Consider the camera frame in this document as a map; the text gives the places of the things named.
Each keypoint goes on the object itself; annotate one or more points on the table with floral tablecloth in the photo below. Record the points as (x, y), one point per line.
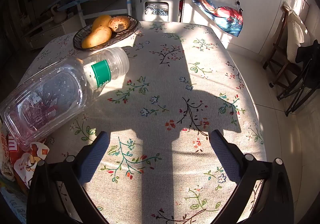
(162, 89)

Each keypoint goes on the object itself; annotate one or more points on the red snack bag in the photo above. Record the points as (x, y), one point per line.
(23, 159)

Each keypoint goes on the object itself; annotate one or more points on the white cabinet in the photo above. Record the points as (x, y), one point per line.
(257, 2)

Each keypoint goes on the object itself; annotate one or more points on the wooden chair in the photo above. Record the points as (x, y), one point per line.
(276, 61)

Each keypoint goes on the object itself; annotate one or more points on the dark woven fruit basket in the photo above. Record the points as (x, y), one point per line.
(125, 33)

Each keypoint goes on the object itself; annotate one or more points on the blue white printed packet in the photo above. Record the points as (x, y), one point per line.
(11, 201)

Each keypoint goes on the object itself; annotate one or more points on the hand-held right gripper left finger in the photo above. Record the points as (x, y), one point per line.
(96, 159)

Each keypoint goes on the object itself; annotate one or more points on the cream TV cabinet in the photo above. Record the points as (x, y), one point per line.
(50, 31)

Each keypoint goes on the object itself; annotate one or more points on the pink kettlebell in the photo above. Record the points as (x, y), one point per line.
(59, 16)

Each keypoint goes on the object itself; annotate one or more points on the clear plastic bottle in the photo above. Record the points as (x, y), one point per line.
(57, 89)

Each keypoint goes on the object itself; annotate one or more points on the brown spotted round fruit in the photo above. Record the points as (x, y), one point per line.
(119, 23)

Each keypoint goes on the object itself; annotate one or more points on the yellow mango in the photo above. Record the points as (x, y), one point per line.
(101, 22)
(96, 38)

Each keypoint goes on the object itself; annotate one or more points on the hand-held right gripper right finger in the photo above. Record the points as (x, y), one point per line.
(225, 156)

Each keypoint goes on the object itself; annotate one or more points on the black folding chair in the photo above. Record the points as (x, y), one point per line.
(306, 64)

